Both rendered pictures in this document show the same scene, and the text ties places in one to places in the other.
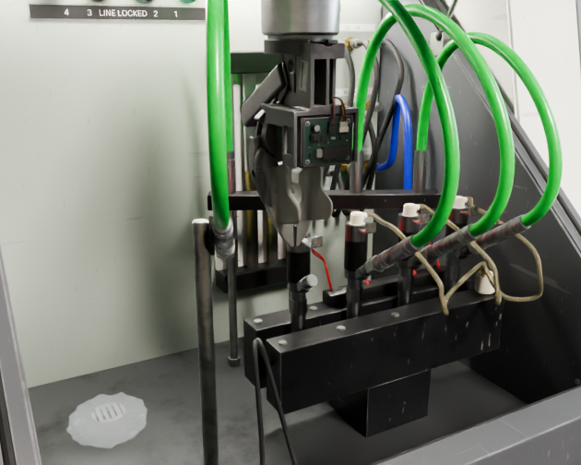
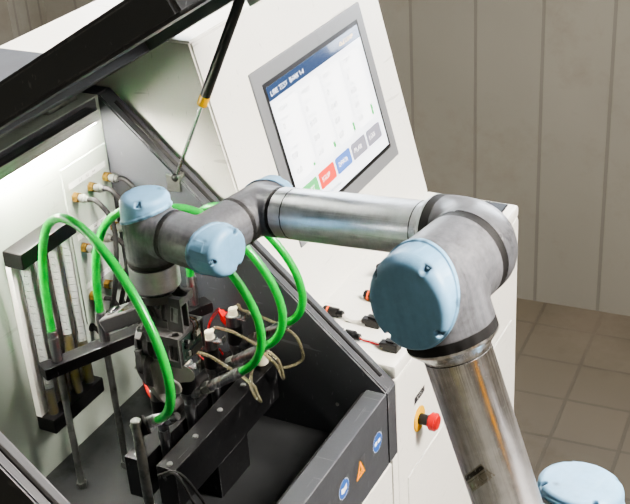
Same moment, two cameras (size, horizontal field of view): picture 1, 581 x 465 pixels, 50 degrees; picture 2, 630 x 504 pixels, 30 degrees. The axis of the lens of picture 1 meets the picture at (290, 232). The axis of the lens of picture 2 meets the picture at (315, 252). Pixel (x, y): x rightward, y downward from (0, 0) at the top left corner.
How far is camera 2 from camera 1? 132 cm
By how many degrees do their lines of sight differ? 32
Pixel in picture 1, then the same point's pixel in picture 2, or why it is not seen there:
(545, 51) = (254, 172)
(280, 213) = (160, 388)
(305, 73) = (175, 314)
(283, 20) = (156, 289)
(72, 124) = not seen: outside the picture
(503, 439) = (324, 468)
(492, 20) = (213, 162)
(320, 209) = (183, 376)
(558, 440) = (347, 454)
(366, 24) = (98, 164)
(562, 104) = not seen: hidden behind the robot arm
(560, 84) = not seen: hidden behind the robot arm
